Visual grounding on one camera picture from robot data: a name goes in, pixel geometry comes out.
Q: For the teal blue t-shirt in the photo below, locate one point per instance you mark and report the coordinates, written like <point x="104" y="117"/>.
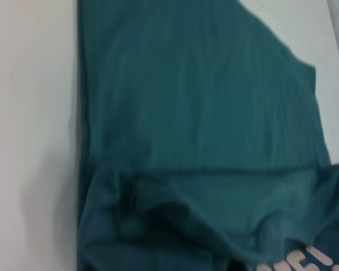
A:
<point x="186" y="127"/>

